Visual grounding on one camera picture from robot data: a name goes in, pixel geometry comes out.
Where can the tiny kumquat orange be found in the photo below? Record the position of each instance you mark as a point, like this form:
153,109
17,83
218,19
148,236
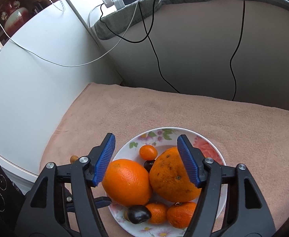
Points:
148,153

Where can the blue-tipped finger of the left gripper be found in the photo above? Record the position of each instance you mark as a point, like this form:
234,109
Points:
100,202

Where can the red white vase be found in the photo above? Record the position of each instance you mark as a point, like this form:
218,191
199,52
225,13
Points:
13,15

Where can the large rough orange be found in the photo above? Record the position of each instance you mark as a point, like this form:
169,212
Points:
170,180

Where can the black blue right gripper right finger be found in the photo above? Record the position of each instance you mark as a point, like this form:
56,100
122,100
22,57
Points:
246,212

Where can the small mandarin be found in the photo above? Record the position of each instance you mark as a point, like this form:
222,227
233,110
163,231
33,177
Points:
158,212

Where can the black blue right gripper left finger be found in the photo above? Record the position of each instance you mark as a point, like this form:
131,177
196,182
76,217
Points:
61,201

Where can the floral white plate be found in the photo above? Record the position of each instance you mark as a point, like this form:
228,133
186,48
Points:
161,138

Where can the large smooth orange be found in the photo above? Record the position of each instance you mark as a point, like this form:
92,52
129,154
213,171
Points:
127,183

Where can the pink towel cloth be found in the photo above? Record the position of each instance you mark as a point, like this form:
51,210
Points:
255,135

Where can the medium mandarin with stem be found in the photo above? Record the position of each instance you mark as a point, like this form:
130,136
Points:
179,215

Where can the white power strip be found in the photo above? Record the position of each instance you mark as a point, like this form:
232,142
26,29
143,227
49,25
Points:
118,4

